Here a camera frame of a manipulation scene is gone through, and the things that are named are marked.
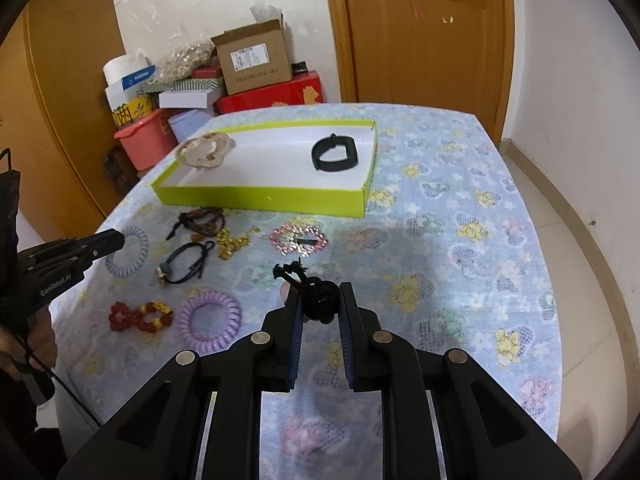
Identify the flat white box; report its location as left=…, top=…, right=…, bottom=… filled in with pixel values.
left=158, top=87, right=223, bottom=109

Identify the black hair tie green bead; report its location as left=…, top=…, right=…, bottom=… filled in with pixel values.
left=155, top=240, right=217, bottom=286

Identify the black wristband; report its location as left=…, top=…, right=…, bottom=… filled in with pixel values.
left=311, top=133, right=359, bottom=173

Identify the white packing paper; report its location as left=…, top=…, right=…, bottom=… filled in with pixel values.
left=250, top=2, right=283, bottom=26

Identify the brown wooden door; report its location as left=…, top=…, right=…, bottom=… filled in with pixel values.
left=320, top=0, right=516, bottom=143

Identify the brown wooden wardrobe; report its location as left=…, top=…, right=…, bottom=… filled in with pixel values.
left=0, top=0, right=126, bottom=233

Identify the white and blue box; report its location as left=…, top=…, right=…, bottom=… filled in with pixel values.
left=105, top=66, right=158, bottom=113

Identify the blue floral tablecloth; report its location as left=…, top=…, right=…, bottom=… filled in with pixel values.
left=52, top=102, right=563, bottom=480

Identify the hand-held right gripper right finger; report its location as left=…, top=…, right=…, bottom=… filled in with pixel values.
left=339, top=282, right=583, bottom=480

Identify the gold chain bracelet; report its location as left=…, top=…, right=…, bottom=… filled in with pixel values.
left=216, top=227, right=261, bottom=261

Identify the yellow printed container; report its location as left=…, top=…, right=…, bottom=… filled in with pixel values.
left=112, top=95, right=153, bottom=128

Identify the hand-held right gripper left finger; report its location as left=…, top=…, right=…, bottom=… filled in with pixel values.
left=57, top=290, right=306, bottom=480

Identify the pink rhinestone hair clip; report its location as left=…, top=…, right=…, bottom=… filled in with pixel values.
left=269, top=221, right=331, bottom=263

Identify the purple spiral hair tie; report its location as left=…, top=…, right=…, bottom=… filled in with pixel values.
left=178, top=288, right=242, bottom=353

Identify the person's left hand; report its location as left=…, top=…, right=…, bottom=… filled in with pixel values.
left=0, top=307, right=58, bottom=376

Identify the pink plastic bin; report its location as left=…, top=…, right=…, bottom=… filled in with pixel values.
left=113, top=108, right=178, bottom=172

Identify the blue spiral hair tie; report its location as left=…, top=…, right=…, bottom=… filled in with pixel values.
left=104, top=227, right=150, bottom=278

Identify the bag of golden pieces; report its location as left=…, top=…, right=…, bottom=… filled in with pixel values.
left=156, top=42, right=217, bottom=83

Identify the person's dark clothing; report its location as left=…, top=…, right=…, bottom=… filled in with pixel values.
left=0, top=375, right=68, bottom=480

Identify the lavender plastic bucket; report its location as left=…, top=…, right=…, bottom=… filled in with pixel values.
left=167, top=108, right=213, bottom=143

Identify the black flower hair tie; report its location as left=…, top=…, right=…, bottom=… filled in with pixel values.
left=271, top=257, right=341, bottom=326

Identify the brown cardboard box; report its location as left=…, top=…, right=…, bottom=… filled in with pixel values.
left=210, top=19, right=293, bottom=96

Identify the brown braided bracelet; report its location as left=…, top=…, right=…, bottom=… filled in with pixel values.
left=167, top=206, right=226, bottom=242

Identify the red amber bead bracelet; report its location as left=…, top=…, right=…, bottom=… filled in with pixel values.
left=109, top=300, right=175, bottom=335

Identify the large red box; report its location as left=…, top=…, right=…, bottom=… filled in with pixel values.
left=215, top=70, right=322, bottom=116

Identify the green striped box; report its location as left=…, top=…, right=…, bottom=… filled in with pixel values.
left=172, top=77, right=221, bottom=92

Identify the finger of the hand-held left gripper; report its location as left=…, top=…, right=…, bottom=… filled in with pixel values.
left=17, top=228, right=126, bottom=273

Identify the white paper roll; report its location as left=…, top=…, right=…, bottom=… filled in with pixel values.
left=103, top=52, right=151, bottom=86

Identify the beige clear hair claw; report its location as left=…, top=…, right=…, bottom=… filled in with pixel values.
left=176, top=131, right=236, bottom=171

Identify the green cardboard tray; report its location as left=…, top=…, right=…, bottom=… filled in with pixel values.
left=151, top=119, right=379, bottom=218

